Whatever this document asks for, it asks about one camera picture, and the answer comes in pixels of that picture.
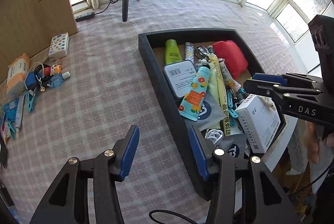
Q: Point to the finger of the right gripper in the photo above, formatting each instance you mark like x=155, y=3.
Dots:
x=264, y=88
x=270, y=78

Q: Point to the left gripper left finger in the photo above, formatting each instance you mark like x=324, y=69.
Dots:
x=125, y=150

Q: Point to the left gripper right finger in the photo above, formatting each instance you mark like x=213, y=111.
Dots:
x=202, y=149

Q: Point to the white cardboard box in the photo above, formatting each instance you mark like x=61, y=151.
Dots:
x=259, y=122

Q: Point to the blue wipes packet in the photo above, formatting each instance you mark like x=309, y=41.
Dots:
x=10, y=110

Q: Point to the Vinda dotted tissue pack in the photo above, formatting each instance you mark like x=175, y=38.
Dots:
x=58, y=46

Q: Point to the orange white tissue pack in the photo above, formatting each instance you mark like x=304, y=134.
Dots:
x=17, y=72

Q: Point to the Coffee mate sachet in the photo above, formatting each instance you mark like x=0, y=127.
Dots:
x=5, y=132

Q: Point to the grey sachet with logo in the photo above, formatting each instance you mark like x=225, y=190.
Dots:
x=209, y=116

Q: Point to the orange print hand cream tube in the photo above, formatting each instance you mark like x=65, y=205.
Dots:
x=193, y=99

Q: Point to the red cloth pouch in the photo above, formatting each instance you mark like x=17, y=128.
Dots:
x=233, y=56

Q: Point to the white tin box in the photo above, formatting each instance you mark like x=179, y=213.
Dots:
x=179, y=77

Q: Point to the green lotion tube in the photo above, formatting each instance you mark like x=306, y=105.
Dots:
x=172, y=53

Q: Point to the teal clothespin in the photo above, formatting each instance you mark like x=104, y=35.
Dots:
x=31, y=99

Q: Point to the black power strip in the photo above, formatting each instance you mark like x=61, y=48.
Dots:
x=85, y=16

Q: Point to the light wooden board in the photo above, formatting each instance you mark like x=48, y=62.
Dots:
x=27, y=26

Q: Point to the cartoon doll keychain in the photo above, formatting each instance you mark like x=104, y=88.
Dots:
x=52, y=70

